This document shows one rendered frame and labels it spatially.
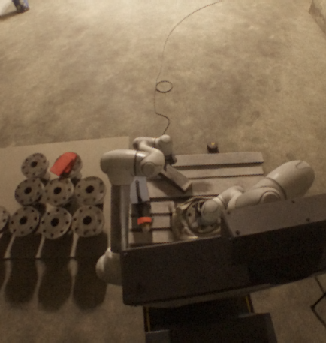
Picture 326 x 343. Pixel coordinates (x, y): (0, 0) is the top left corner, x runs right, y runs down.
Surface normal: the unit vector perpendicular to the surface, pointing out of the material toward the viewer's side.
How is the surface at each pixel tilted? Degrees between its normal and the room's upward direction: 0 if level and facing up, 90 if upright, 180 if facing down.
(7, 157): 0
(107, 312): 0
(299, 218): 29
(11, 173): 0
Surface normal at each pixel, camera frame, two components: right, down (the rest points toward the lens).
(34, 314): -0.04, -0.51
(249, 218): -0.11, -0.85
